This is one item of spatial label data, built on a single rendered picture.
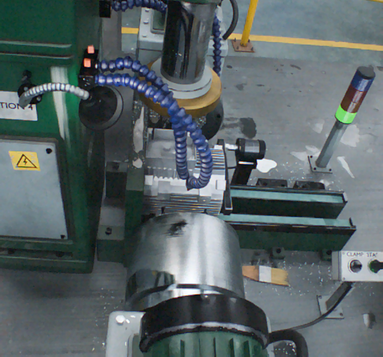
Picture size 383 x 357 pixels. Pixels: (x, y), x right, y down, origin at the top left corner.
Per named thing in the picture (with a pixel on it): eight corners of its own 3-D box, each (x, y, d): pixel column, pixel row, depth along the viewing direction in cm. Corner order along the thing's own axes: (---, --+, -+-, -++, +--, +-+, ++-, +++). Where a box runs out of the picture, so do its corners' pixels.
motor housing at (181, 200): (140, 227, 113) (143, 181, 100) (143, 173, 126) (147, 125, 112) (214, 231, 116) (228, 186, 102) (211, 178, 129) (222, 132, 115)
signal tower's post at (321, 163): (312, 171, 153) (358, 78, 123) (307, 155, 159) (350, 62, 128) (332, 173, 154) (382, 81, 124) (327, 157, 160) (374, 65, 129)
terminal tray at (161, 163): (143, 178, 105) (145, 158, 100) (145, 147, 112) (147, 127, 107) (192, 181, 107) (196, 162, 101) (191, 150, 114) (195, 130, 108)
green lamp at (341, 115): (337, 123, 137) (342, 112, 134) (332, 111, 141) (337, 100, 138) (354, 124, 138) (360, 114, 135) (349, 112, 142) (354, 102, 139)
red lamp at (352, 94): (348, 101, 131) (354, 90, 127) (342, 89, 135) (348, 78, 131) (365, 103, 131) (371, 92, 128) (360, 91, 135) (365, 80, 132)
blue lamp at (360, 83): (354, 90, 127) (359, 78, 124) (348, 78, 131) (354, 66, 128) (371, 92, 128) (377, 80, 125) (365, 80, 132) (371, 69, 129)
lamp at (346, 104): (342, 112, 134) (348, 101, 131) (337, 100, 138) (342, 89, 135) (360, 114, 135) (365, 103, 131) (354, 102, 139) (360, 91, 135)
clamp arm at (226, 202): (214, 145, 127) (220, 215, 110) (216, 137, 125) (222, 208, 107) (226, 145, 127) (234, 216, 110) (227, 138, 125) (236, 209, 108)
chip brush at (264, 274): (218, 275, 120) (219, 273, 120) (219, 260, 124) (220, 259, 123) (288, 287, 121) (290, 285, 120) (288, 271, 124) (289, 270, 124)
